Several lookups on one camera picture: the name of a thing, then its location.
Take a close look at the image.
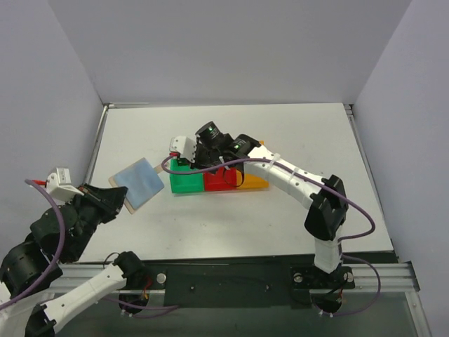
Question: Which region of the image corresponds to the beige leather card holder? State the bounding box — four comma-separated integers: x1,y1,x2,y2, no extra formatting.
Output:
107,157,166,215

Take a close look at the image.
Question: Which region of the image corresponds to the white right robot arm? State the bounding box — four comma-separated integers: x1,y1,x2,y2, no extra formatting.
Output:
193,121,349,287

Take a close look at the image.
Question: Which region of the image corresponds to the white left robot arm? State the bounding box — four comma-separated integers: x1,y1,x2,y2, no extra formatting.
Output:
1,180,146,336

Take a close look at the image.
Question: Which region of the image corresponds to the red plastic bin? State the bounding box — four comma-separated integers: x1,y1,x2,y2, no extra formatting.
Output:
203,168,237,192

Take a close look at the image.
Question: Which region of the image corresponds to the green plastic bin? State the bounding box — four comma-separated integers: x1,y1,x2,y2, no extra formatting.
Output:
170,159,205,194

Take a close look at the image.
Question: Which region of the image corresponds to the yellow plastic bin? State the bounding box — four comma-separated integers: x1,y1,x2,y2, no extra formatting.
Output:
235,140,270,190

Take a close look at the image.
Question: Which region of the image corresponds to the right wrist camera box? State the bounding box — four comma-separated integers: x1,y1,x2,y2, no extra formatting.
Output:
169,136,196,164

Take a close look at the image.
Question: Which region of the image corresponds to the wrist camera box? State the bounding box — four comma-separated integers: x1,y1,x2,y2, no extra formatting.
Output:
169,136,196,164
46,167,84,202

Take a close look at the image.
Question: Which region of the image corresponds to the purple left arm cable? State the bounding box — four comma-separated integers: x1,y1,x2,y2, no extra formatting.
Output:
0,178,67,310

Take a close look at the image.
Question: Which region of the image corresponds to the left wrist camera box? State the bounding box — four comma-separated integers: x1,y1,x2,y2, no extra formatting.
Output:
46,167,84,202

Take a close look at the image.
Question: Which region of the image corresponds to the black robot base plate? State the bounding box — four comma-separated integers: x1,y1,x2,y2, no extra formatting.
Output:
144,255,355,309

